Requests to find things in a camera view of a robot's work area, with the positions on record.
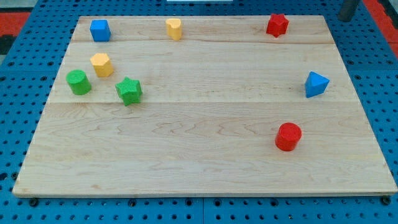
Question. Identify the blue cube block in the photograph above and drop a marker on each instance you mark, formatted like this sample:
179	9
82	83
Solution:
100	30

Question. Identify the green star block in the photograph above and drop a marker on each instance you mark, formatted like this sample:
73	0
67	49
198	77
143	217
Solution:
129	91

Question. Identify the red cylinder block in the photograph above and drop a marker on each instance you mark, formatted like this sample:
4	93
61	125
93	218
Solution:
288	136

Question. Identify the yellow hexagon block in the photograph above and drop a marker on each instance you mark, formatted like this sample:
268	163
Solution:
102	65

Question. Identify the red star block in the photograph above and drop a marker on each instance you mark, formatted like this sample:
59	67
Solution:
277	25

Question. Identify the yellow heart block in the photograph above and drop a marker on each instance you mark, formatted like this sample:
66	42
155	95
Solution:
174	28

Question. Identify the blue triangle block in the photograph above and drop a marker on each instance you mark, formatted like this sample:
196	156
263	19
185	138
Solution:
315	84

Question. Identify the wooden board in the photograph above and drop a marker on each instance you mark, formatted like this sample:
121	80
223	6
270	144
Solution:
210	109

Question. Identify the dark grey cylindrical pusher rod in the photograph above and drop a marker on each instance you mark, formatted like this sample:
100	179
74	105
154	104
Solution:
347	10

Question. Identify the green cylinder block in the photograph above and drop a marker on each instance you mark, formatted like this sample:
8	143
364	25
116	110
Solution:
78	82

